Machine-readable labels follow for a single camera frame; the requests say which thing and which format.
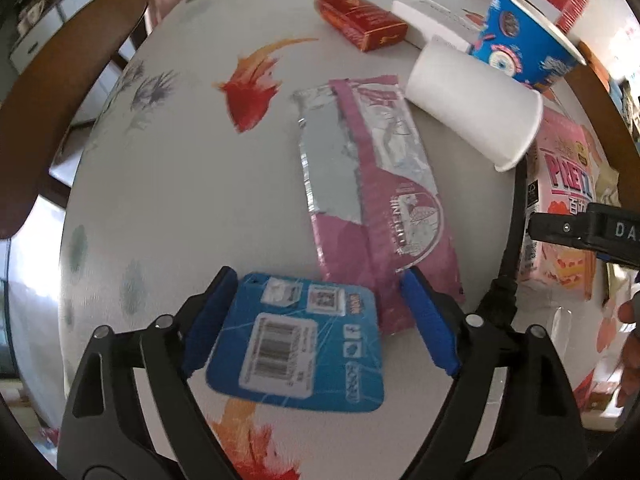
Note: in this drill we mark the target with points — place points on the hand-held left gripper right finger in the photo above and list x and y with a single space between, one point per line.
430 320

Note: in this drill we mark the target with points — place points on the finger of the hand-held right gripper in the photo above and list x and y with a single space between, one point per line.
557 229

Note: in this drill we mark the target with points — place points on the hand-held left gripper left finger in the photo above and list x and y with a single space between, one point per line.
210 320

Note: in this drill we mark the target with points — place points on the blue barcode card package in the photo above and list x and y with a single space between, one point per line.
300 350

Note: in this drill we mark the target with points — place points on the white cardboard box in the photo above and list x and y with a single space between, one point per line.
430 17

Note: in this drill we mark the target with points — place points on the person's right hand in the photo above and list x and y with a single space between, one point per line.
632 360

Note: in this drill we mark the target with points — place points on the pink snack box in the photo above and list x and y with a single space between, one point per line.
565 170

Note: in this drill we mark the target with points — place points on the brown wooden chair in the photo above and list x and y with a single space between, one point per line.
605 120
55 100

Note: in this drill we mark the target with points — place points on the fish print tablecloth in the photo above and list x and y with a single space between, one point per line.
200 185

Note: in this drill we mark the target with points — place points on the pink foil snack wrapper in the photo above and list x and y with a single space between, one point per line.
390 190

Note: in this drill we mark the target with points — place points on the white paper cup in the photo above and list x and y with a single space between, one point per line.
475 100

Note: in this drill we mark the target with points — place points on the blue printed paper bowl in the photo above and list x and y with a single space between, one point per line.
525 40

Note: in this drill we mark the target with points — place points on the red cardboard box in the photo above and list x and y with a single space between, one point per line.
360 20

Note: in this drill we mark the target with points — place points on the white cabinet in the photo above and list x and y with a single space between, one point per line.
50 25

